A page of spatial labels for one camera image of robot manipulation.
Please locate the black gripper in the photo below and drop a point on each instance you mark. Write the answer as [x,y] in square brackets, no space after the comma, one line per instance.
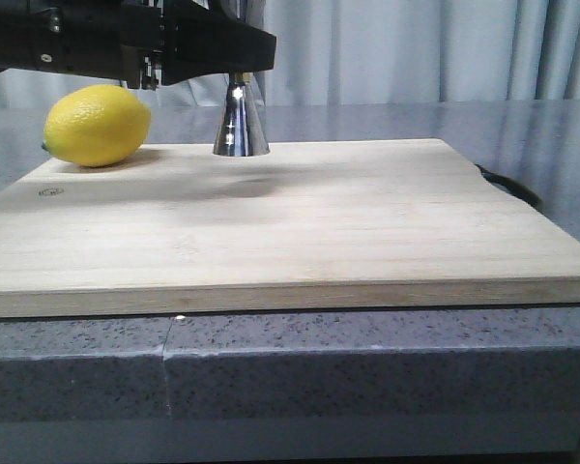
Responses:
[122,40]

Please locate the steel double jigger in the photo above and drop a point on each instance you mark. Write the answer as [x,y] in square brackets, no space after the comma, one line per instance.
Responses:
[240,133]

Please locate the grey curtain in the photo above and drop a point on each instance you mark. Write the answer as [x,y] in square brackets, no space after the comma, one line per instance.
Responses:
[362,52]

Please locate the yellow lemon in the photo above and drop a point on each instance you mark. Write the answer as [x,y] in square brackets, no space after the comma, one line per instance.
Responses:
[96,126]

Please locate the light wooden cutting board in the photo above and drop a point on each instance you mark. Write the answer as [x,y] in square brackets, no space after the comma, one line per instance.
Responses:
[354,224]

